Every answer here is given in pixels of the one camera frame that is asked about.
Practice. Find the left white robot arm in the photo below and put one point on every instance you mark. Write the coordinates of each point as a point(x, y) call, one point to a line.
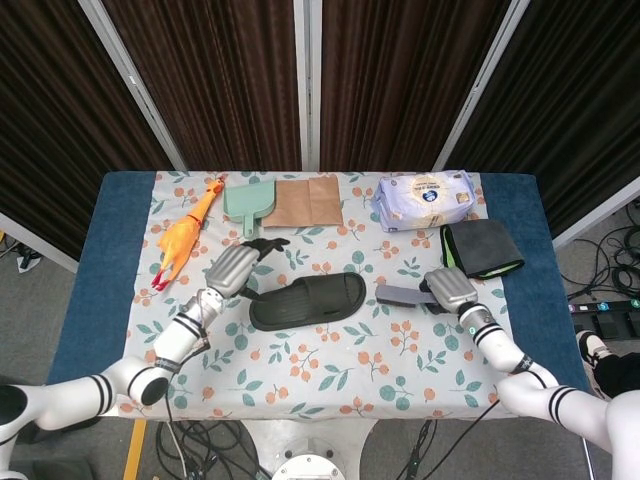
point(175, 340)

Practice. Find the white floral tablecloth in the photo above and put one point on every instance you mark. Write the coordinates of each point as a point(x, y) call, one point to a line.
point(320, 370)

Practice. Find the light purple tissue pack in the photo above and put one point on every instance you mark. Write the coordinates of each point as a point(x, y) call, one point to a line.
point(425, 205)

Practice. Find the grey scrubbing brush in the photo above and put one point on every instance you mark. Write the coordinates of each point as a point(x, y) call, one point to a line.
point(400, 295)

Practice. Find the brown paper bag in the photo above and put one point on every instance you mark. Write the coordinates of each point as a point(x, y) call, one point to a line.
point(305, 205)

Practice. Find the white black sneaker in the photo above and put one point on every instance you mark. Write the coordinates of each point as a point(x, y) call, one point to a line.
point(590, 350)

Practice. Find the black trouser leg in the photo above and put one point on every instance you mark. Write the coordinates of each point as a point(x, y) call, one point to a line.
point(620, 375)

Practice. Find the black foot pedal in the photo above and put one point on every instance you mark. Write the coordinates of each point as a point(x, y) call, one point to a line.
point(607, 325)

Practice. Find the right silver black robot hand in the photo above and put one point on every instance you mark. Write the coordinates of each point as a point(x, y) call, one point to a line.
point(450, 290)

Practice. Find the yellow rubber chicken toy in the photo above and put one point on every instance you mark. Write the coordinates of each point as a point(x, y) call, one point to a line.
point(180, 235)

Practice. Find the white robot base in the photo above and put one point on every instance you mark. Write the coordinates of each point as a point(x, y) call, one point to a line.
point(310, 465)

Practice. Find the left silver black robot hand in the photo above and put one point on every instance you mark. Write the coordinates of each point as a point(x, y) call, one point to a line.
point(232, 270)

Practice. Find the black rubber slipper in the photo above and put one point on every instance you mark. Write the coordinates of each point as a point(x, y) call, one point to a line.
point(300, 305)

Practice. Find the grey cloth with green trim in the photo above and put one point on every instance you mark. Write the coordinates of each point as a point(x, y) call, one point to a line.
point(485, 245)

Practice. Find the dark white-framed screen panel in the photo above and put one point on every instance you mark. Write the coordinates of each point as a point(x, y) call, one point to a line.
point(575, 100)
point(410, 75)
point(215, 75)
point(50, 100)

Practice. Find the blue table cover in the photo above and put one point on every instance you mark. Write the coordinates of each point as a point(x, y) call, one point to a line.
point(110, 240)

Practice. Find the light green plastic dish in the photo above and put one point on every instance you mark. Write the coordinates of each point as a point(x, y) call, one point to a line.
point(250, 200)

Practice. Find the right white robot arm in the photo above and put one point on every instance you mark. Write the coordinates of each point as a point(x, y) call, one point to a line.
point(500, 345)

